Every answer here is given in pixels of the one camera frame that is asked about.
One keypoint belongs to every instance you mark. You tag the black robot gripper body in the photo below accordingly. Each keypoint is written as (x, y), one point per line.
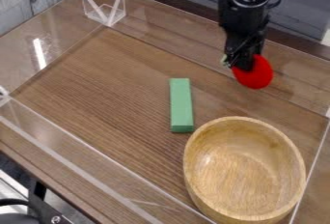
(243, 17)

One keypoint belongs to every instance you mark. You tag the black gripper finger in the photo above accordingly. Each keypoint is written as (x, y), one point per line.
(259, 42)
(238, 53)

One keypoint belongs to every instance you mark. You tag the red plush strawberry toy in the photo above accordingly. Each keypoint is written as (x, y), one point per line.
(257, 78)

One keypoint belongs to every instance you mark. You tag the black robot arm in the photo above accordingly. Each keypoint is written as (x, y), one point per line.
(245, 18)

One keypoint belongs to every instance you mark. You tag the green rectangular block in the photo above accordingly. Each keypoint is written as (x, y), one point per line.
(181, 105)

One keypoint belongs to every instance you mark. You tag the wooden bowl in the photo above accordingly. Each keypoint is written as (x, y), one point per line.
(245, 171)

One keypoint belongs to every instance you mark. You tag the clear acrylic corner bracket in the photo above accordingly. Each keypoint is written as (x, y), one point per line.
(106, 14)

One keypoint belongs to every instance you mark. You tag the clear acrylic tray wall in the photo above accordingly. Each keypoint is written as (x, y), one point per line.
(96, 184)

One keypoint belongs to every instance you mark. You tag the black table clamp mount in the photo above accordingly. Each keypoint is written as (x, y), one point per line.
(47, 214)

